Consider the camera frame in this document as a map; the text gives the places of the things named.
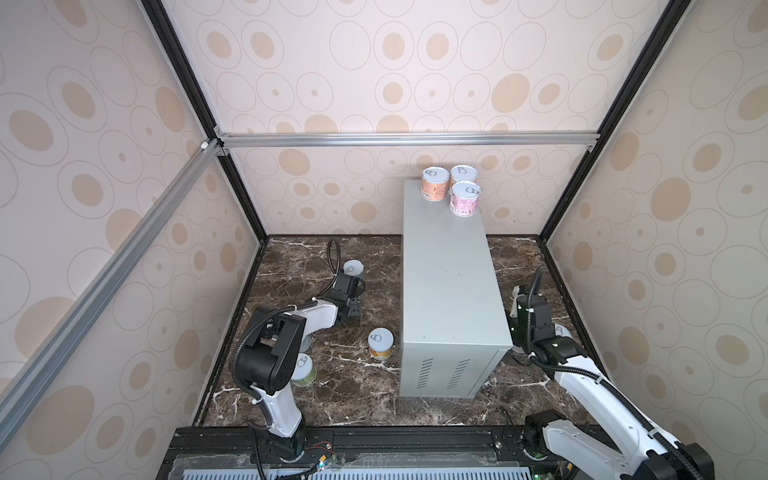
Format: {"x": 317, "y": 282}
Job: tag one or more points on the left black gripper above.
{"x": 354, "y": 307}

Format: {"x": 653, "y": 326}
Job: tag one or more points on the lime green labelled can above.
{"x": 305, "y": 372}

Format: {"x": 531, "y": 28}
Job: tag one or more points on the white red labelled can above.
{"x": 464, "y": 198}

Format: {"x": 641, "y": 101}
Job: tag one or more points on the pink orange labelled can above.
{"x": 435, "y": 183}

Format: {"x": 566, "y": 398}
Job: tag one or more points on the orange tomato labelled can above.
{"x": 460, "y": 173}

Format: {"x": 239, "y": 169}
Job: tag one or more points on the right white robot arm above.
{"x": 641, "y": 449}

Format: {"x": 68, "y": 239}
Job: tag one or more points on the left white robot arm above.
{"x": 265, "y": 358}

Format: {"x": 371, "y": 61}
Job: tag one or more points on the yellow orange labelled can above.
{"x": 381, "y": 343}

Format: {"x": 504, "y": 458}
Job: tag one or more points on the light blue labelled can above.
{"x": 354, "y": 268}

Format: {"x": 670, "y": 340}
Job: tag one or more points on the grey metal cabinet box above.
{"x": 454, "y": 325}

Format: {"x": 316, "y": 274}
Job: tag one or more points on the silver aluminium crossbar back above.
{"x": 425, "y": 139}

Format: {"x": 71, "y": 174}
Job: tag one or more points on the silver aluminium bar left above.
{"x": 49, "y": 359}

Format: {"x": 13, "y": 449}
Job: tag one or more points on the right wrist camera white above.
{"x": 514, "y": 306}

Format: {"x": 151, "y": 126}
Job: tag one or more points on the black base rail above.
{"x": 487, "y": 452}

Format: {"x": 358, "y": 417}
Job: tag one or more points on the black corner frame post right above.
{"x": 648, "y": 57}

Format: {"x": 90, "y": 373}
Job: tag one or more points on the black corner frame post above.
{"x": 648, "y": 57}
{"x": 161, "y": 23}

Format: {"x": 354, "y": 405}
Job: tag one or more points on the black corner frame post left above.
{"x": 161, "y": 23}

